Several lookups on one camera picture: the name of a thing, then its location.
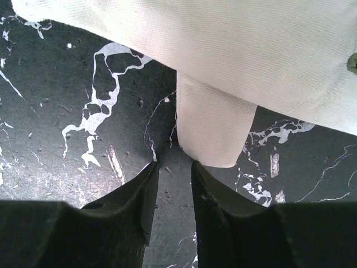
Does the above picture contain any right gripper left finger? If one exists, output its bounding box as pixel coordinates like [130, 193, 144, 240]
[1, 162, 159, 267]

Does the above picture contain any white glove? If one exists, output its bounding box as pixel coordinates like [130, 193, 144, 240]
[12, 1, 356, 168]

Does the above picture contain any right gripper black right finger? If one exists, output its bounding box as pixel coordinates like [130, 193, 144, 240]
[191, 162, 356, 267]

